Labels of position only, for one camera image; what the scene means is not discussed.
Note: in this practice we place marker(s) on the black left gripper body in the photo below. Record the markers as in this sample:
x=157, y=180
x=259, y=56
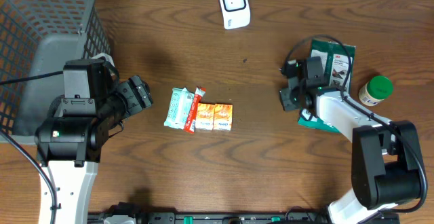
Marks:
x=126, y=102

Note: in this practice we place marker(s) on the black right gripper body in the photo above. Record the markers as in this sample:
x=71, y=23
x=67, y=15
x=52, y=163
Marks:
x=291, y=98

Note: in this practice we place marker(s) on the green 3M gloves package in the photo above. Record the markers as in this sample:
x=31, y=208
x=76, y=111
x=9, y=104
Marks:
x=336, y=69

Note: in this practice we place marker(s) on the teal wet wipes pack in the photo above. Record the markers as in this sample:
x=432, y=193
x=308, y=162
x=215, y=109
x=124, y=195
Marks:
x=179, y=108

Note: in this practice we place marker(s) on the red stick sachet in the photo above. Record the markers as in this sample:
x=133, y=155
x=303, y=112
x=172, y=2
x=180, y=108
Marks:
x=190, y=121

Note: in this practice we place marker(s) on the green lid jar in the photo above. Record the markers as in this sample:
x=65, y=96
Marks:
x=376, y=90

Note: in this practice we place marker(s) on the orange tissue pack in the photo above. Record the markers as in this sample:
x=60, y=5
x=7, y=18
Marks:
x=205, y=116
x=223, y=117

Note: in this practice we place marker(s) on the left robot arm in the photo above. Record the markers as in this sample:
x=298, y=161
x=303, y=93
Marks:
x=69, y=144

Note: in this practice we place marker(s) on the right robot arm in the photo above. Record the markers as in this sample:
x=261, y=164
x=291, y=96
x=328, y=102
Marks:
x=386, y=163

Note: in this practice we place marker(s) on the white barcode scanner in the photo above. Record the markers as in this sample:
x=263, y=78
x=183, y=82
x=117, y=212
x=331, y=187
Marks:
x=236, y=13

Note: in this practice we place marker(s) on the grey plastic mesh basket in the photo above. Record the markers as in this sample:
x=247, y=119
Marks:
x=37, y=38

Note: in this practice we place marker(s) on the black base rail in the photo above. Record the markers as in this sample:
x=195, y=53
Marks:
x=130, y=213

